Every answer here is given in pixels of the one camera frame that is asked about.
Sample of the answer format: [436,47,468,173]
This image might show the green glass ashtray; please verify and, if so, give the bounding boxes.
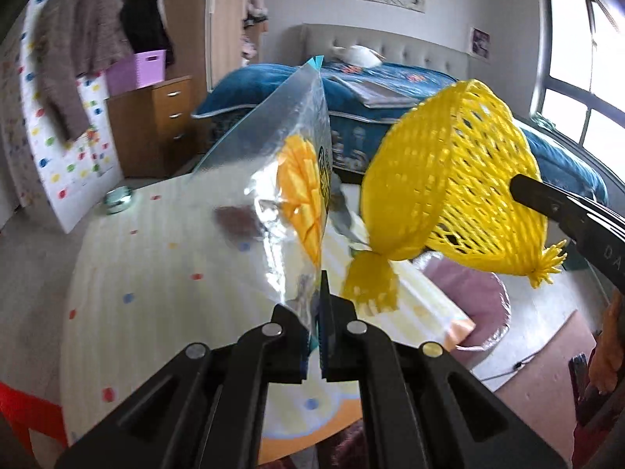
[103,185,134,215]

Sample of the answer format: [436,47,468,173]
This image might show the brown wooden drawer cabinet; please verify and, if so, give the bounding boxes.
[107,76,197,179]

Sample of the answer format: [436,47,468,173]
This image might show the hanging pink clothes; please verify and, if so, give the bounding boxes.
[241,0,268,67]

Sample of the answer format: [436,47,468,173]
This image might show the yellow foam fruit net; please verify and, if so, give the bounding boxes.
[341,79,566,312]

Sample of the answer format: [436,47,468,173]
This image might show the pink trash bin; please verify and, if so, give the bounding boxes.
[414,251,512,366]

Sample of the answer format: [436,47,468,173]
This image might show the blue floral bed quilt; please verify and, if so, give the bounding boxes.
[192,61,609,206]

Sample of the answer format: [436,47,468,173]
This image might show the clear mango snack bag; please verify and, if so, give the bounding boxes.
[183,56,332,335]

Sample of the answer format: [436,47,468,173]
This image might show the small wall poster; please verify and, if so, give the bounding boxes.
[469,28,491,61]

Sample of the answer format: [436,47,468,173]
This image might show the beige tufted bed frame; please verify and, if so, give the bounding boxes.
[300,23,469,79]

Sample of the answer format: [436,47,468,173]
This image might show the red plastic stool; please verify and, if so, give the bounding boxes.
[0,383,68,454]

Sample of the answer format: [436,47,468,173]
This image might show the brown fuzzy coat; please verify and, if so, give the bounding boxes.
[34,0,132,141]

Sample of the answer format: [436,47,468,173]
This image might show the person's right hand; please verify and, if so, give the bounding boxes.
[588,290,624,394]

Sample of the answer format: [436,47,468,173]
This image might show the black cable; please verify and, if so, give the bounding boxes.
[478,341,553,387]

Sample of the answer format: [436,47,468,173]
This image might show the window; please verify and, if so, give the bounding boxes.
[532,0,624,178]

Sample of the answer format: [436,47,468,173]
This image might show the polka dot fabric wardrobe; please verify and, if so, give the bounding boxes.
[1,0,122,233]

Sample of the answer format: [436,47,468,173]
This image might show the tall wooden wardrobe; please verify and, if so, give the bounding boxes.
[163,0,244,106]

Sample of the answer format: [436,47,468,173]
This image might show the pink plastic storage basket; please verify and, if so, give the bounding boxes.
[106,50,165,97]

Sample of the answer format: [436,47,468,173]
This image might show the black hanging coat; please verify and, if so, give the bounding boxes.
[120,0,175,67]

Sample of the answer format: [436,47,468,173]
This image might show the striped yellow play mat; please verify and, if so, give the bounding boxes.
[61,177,476,464]

